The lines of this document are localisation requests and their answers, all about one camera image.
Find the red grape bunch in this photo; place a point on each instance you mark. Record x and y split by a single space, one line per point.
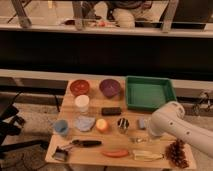
176 155

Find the metal cup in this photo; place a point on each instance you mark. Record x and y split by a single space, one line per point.
122 125

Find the person in background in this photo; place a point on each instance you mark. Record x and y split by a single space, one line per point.
128 14

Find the black handled peeler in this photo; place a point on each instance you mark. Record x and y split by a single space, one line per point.
82 143

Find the orange carrot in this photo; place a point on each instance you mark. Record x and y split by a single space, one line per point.
115 153

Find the purple bowl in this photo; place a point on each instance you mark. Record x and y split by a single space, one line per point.
110 87

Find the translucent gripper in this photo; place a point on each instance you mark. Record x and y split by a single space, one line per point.
151 138

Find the orange peach fruit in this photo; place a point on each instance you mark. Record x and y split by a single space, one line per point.
102 125

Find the green plastic tray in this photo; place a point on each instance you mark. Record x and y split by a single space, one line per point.
148 93

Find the blue sponge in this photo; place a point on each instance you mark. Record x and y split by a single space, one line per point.
142 123

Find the red bowl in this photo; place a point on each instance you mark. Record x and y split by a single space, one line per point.
79 87

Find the grey blue cloth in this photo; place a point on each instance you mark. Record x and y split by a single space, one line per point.
84 123

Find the white plastic cup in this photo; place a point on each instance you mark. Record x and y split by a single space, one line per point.
82 103

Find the black rectangular block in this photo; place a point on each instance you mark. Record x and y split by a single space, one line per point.
111 111

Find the blue plastic cup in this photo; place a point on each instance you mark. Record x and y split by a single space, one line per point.
61 127

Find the black office chair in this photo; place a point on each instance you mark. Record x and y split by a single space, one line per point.
8 118

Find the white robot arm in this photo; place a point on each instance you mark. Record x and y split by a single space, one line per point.
169 119

